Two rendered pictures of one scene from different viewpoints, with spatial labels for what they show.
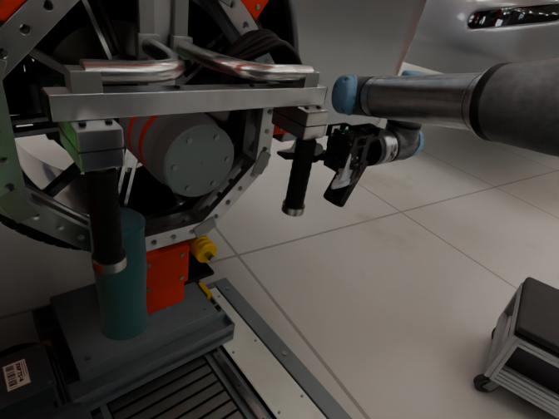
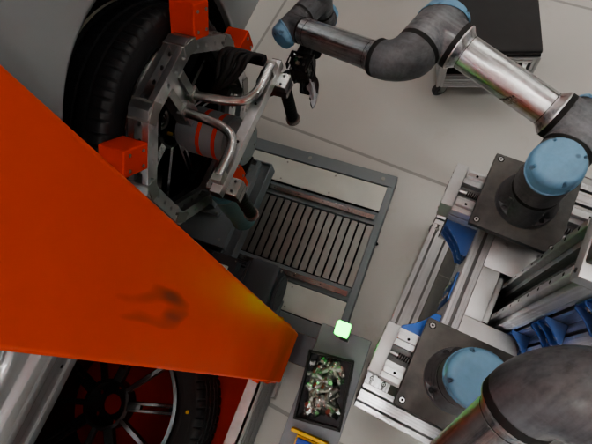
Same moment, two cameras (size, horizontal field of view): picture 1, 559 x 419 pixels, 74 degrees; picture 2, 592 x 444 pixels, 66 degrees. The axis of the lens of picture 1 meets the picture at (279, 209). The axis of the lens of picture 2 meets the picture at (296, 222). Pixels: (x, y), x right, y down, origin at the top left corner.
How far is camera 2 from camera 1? 0.92 m
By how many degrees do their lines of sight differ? 38
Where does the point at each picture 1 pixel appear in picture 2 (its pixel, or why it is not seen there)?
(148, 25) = (180, 105)
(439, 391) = (412, 112)
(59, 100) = (221, 191)
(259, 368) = (302, 176)
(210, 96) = (249, 130)
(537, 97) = (392, 72)
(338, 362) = (343, 136)
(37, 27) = (154, 156)
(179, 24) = (188, 87)
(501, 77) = (374, 62)
